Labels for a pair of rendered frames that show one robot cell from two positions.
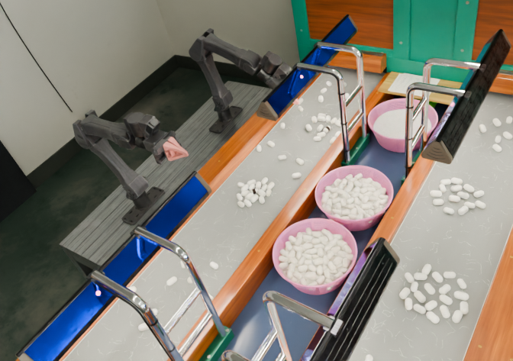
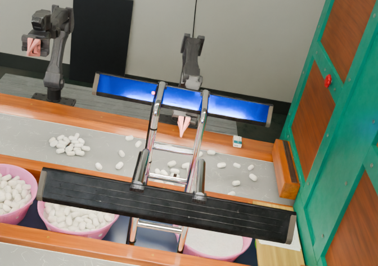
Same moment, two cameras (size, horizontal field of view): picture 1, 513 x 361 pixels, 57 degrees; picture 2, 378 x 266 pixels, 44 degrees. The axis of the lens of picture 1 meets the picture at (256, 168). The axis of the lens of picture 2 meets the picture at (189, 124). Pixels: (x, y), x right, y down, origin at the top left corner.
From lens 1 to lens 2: 1.40 m
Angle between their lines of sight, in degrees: 36
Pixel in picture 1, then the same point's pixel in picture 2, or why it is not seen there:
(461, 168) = not seen: outside the picture
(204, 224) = (26, 126)
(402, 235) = (30, 253)
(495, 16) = (353, 223)
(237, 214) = (41, 141)
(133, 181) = (50, 72)
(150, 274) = not seen: outside the picture
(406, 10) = (324, 152)
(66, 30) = (235, 13)
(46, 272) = not seen: hidden behind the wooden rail
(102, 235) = (17, 89)
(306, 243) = (13, 189)
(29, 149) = (142, 61)
